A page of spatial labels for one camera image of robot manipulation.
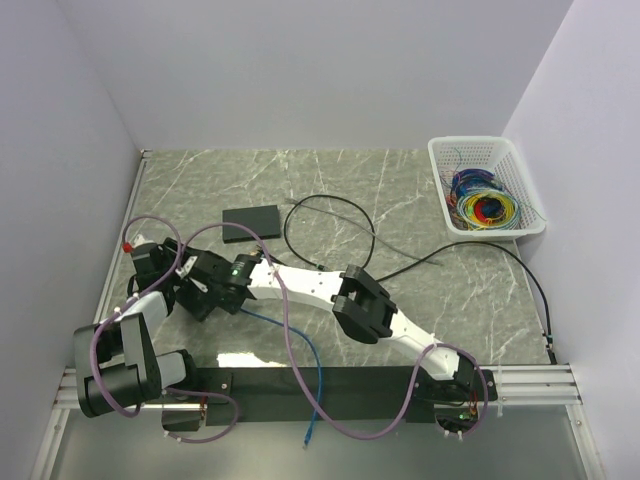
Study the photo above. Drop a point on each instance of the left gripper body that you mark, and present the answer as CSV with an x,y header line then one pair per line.
x,y
169,254

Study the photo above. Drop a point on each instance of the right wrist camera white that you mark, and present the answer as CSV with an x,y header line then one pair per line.
x,y
191,272

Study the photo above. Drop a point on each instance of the black network switch far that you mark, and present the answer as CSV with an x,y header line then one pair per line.
x,y
264,221

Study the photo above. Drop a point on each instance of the black base beam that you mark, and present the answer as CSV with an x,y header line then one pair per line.
x,y
345,393

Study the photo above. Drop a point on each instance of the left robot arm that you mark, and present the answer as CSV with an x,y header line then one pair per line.
x,y
132,372

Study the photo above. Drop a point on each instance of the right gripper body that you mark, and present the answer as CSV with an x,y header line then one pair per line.
x,y
214,297

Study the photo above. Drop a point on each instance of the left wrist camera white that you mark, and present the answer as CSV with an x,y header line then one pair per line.
x,y
138,246

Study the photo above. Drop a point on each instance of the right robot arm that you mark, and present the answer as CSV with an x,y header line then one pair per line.
x,y
361,306

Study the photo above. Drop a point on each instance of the white plastic basket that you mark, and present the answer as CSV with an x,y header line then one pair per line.
x,y
484,189

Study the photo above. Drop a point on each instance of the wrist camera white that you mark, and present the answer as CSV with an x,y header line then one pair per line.
x,y
191,272
138,246

